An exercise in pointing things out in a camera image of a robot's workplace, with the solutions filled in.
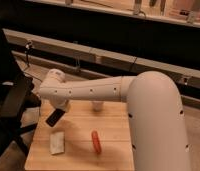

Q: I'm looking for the red chili pepper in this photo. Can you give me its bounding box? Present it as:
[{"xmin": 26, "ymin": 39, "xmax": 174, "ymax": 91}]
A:
[{"xmin": 91, "ymin": 131, "xmax": 102, "ymax": 154}]

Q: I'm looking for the black chair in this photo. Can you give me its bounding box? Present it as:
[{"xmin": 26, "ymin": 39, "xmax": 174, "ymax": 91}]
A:
[{"xmin": 0, "ymin": 26, "xmax": 41, "ymax": 157}]

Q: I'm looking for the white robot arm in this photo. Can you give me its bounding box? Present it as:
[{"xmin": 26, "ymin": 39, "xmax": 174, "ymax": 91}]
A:
[{"xmin": 39, "ymin": 69, "xmax": 192, "ymax": 171}]

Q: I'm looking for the black cable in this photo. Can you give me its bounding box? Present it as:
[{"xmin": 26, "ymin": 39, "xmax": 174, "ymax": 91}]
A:
[{"xmin": 24, "ymin": 41, "xmax": 33, "ymax": 69}]

